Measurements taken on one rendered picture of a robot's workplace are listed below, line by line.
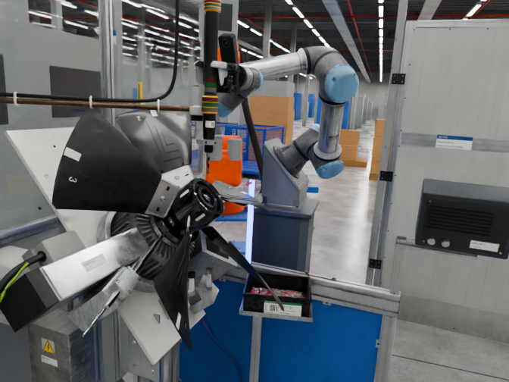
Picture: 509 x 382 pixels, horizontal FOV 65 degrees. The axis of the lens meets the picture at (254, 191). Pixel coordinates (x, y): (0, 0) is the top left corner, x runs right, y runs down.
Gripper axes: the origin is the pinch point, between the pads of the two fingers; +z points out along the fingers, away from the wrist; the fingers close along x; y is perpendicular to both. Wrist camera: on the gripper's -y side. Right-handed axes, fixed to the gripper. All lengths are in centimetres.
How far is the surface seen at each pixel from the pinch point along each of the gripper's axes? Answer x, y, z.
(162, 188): 3.0, 30.9, 14.4
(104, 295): 2, 49, 36
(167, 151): 10.6, 24.0, 1.0
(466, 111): -81, 8, -182
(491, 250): -78, 48, -36
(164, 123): 15.6, 16.7, -5.3
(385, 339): -53, 86, -37
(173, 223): 2.0, 40.7, 11.1
